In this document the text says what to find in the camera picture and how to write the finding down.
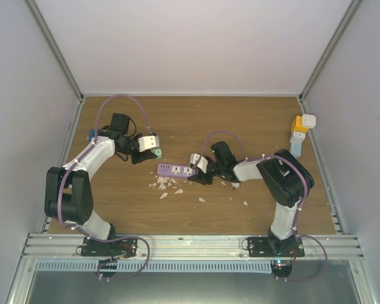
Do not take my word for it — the white plastic debris pile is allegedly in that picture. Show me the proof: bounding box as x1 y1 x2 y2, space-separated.
148 175 187 200

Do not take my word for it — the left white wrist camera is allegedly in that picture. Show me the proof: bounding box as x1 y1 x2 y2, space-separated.
137 135 160 152

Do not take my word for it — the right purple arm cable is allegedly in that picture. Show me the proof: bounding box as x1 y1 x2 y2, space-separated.
202 130 313 219

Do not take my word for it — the blue cube plug adapter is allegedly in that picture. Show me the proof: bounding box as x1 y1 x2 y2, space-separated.
87 129 94 142

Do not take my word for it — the green plug adapter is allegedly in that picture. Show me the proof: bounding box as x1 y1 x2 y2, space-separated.
151 149 162 159

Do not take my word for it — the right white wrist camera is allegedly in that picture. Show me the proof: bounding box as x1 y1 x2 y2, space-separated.
189 153 209 174

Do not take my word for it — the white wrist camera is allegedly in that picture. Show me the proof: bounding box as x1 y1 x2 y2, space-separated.
137 135 160 152
189 153 209 174

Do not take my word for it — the light blue charger block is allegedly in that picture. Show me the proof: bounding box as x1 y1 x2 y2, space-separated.
289 131 306 159

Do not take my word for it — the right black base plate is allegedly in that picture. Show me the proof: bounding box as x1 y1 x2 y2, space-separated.
241 235 305 258

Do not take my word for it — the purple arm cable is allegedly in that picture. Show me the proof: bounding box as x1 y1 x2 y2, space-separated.
57 94 156 231
202 130 313 219

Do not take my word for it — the aluminium front rail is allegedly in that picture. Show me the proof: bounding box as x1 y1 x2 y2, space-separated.
21 234 364 260

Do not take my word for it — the slotted grey cable duct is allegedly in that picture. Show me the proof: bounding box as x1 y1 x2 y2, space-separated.
35 259 272 274

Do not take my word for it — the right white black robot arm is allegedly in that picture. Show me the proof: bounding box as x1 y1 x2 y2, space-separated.
187 141 315 257

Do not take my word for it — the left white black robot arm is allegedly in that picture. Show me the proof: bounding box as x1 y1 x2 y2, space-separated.
44 113 160 256

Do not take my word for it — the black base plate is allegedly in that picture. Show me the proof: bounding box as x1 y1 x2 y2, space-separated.
75 237 137 258
241 235 305 258

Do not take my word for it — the yellow plug adapter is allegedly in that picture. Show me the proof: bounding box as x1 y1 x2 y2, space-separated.
291 116 308 134

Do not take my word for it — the purple power strip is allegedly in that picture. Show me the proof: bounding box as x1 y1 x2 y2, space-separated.
157 163 196 179

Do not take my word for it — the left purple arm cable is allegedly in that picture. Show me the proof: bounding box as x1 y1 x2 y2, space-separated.
57 94 156 231

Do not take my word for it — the white cube adapter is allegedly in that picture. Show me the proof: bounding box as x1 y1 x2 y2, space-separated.
301 114 317 129

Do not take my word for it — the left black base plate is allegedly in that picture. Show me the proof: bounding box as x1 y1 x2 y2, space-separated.
75 237 137 258

